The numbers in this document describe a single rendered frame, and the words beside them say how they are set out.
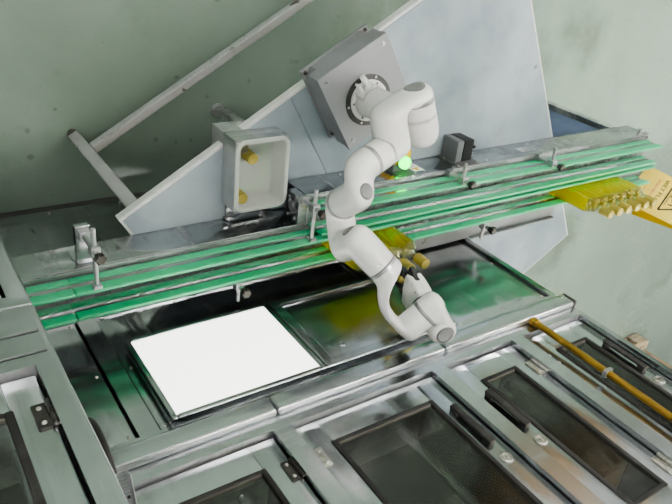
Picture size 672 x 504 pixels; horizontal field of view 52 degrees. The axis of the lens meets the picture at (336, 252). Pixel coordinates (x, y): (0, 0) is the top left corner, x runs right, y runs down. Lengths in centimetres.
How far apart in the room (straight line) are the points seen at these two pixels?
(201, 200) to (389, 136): 62
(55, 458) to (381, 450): 82
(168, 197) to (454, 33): 109
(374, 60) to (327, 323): 78
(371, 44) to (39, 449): 141
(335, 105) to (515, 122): 97
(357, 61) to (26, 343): 121
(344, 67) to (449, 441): 107
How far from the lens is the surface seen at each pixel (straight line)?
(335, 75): 203
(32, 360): 132
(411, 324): 176
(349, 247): 169
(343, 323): 201
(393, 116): 176
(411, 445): 174
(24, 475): 115
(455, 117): 255
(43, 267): 190
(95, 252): 175
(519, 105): 279
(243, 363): 183
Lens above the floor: 245
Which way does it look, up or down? 44 degrees down
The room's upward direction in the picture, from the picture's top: 129 degrees clockwise
